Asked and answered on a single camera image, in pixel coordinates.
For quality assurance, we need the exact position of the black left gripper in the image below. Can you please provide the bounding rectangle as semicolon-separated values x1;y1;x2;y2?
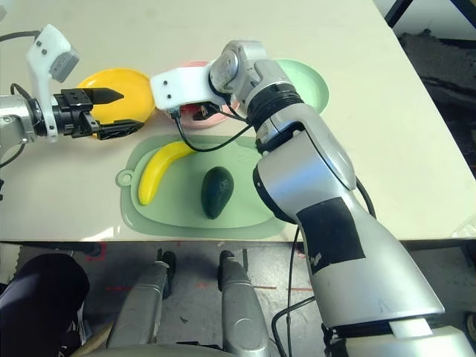
51;87;146;141

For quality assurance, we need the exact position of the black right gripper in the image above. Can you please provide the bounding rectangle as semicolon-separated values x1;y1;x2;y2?
196;100;224;120

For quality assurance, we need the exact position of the red watermelon slice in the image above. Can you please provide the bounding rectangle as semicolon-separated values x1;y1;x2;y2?
181;103;204;120

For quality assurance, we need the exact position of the yellow toy banana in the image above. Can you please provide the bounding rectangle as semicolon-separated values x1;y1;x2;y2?
138;141;198;206

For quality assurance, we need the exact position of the dark green toy avocado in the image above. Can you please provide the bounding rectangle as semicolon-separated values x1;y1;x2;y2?
201;166;235;219

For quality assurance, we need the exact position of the pink plate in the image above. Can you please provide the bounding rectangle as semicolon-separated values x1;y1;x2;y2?
178;60;241;130

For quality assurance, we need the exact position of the yellow plate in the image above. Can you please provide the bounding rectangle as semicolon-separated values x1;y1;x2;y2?
76;67;156;127

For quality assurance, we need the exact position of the light green cutting board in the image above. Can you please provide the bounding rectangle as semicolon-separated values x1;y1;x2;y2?
115;134;288;237

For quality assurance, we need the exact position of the light green plate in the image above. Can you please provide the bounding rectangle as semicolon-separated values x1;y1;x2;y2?
274;58;330;115

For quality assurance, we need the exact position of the dark clothed bystander leg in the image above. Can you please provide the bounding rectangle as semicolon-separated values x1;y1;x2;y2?
0;254;91;357

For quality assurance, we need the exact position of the grey left robot leg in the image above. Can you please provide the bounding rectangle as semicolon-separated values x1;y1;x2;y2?
106;251;178;350

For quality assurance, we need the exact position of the light wooden stick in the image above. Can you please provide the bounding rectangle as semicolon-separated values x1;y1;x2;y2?
76;321;115;356

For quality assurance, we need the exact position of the grey robot torso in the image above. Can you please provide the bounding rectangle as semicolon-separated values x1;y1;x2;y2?
80;323;476;357

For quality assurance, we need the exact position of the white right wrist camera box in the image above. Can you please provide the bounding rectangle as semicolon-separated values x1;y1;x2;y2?
149;65;224;112

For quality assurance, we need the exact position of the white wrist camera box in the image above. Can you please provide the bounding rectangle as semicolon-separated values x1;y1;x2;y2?
149;65;224;112
25;24;81;144

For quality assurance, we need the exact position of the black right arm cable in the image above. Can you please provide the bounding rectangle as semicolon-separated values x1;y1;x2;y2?
171;106;377;357

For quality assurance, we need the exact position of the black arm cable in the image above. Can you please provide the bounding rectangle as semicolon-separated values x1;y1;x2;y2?
0;30;41;170
171;106;377;357

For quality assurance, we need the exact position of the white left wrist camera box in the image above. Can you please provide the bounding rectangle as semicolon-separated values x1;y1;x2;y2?
25;24;81;144

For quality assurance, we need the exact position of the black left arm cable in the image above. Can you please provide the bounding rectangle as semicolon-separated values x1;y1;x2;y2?
0;30;41;170

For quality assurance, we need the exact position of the black table frame bar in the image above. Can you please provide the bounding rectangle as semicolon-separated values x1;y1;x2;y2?
16;241;103;258

